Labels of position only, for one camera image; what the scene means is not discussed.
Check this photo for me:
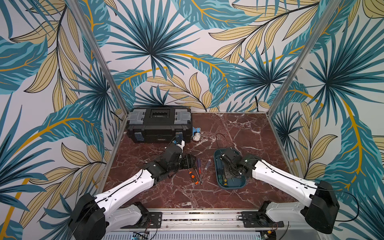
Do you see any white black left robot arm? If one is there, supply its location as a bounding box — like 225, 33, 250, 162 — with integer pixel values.
67, 141, 185, 240

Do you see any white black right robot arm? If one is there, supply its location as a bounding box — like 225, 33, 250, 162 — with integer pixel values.
214, 148, 340, 234

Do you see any blue red screwdriver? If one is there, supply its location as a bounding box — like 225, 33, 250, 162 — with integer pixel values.
196, 158, 203, 185

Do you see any teal plastic storage tray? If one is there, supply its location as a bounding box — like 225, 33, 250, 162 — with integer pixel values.
214, 149, 247, 191

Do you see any orange black small screwdriver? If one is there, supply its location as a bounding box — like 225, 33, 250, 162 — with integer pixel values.
189, 170, 199, 185

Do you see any grey clear screwdriver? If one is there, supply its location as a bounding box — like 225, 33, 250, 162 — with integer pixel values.
202, 159, 212, 177

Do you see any small blue white toy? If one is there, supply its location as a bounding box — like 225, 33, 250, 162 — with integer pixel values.
192, 127, 201, 142

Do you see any black plastic toolbox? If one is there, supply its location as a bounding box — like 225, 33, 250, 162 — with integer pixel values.
126, 107, 193, 144

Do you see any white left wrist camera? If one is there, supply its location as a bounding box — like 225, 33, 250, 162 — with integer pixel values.
173, 135, 185, 149

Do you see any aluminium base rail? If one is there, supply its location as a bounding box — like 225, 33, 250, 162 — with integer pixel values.
70, 209, 328, 240

